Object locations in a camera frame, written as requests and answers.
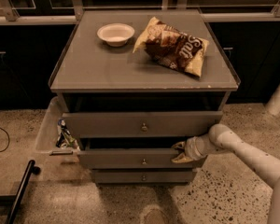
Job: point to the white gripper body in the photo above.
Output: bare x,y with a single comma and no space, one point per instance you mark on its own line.
191,149

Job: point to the grey drawer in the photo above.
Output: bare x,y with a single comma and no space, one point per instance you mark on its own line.
142,176
132,153
140,124

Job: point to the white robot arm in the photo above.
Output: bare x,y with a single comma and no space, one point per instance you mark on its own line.
221,138

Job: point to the grey drawer cabinet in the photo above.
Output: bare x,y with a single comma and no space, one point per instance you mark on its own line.
94,77

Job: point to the grey bottom drawer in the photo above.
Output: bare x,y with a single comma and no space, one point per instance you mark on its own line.
142,176

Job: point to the grey top drawer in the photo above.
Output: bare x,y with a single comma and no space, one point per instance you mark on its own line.
140,124

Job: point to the yellow brown chip bag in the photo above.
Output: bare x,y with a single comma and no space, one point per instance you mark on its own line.
171,48

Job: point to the snack packets in bin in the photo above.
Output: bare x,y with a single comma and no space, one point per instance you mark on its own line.
65,139

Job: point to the white paper bowl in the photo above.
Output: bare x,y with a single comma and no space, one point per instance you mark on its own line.
116,34

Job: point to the clear plastic side bin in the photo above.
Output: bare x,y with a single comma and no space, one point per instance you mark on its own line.
48,134

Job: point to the black metal bar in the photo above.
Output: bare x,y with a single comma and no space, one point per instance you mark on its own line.
13,201

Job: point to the metal railing frame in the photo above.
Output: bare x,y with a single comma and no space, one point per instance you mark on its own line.
48,12

